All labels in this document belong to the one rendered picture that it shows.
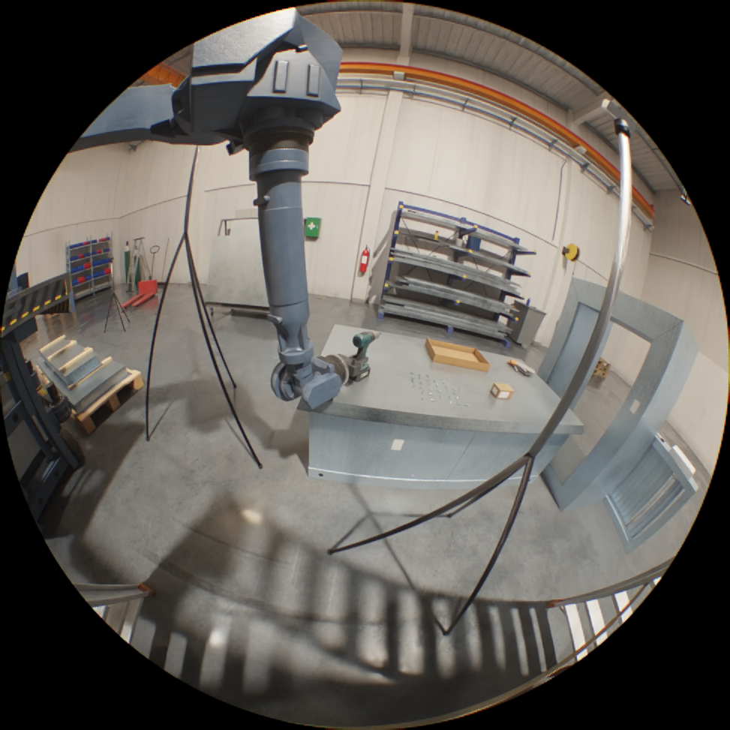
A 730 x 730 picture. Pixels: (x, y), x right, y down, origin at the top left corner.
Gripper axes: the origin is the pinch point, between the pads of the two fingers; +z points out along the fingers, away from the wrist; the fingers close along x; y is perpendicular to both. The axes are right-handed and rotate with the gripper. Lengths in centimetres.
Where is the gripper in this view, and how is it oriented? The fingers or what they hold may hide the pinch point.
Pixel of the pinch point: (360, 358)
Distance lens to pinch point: 113.1
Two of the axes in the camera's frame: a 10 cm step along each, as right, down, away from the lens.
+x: -8.0, -3.9, 4.6
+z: 5.8, -3.0, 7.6
